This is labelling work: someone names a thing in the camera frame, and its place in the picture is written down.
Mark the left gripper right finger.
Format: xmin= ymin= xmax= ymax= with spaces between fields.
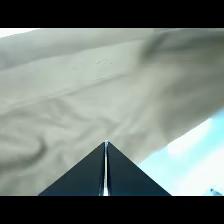
xmin=105 ymin=141 xmax=172 ymax=197

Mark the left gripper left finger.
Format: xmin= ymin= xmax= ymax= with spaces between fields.
xmin=38 ymin=141 xmax=108 ymax=197

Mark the beige shirt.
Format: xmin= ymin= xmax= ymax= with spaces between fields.
xmin=0 ymin=28 xmax=224 ymax=197

